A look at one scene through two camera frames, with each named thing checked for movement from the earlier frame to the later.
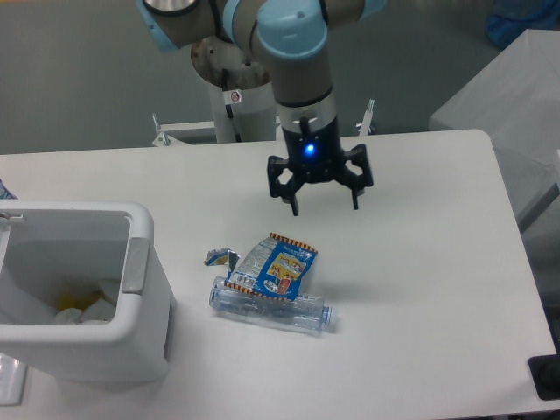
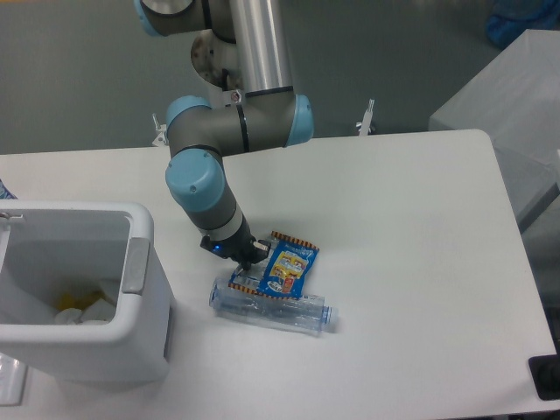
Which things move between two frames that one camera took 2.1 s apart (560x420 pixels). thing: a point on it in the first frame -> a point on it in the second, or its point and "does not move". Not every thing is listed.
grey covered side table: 515,101 does not move
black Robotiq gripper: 316,155 -> 242,246
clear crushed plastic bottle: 305,313 does not move
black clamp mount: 545,372 does not move
